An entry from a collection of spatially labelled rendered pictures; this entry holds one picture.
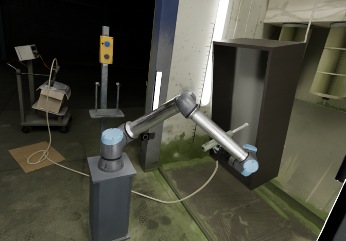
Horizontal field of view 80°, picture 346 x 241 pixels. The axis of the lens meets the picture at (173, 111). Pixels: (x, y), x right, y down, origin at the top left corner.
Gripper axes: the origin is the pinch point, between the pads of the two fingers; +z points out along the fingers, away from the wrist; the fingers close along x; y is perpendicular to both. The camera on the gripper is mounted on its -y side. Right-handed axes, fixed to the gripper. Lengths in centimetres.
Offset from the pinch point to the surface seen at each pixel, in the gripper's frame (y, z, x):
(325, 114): 46, -8, 157
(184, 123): 30, 84, 18
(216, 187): 91, 25, 12
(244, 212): 90, -16, 13
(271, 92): -41, -24, 36
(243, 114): 9, 22, 57
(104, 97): -32, 109, -57
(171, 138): 42, 84, -4
